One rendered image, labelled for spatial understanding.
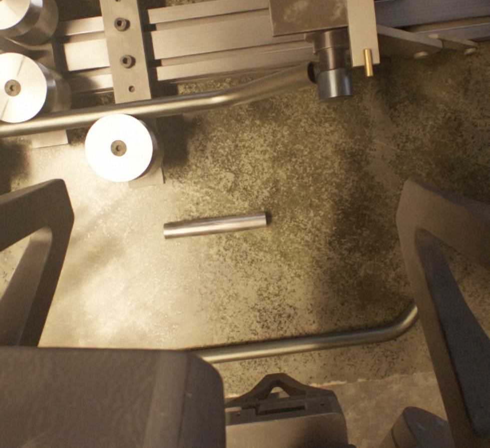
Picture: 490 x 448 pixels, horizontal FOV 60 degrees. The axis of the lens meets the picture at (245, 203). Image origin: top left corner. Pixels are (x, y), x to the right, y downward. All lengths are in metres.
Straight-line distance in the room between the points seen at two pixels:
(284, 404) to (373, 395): 1.28
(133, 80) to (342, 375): 0.34
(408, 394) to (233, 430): 1.34
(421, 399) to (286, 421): 1.36
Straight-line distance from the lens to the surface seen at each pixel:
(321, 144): 0.41
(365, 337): 0.44
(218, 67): 0.39
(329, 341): 0.44
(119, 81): 0.38
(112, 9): 0.40
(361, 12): 0.27
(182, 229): 0.40
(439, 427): 0.18
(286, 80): 0.28
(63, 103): 0.38
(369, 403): 1.55
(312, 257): 0.42
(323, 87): 0.26
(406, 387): 1.55
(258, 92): 0.30
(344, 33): 0.27
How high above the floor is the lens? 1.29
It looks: 84 degrees down
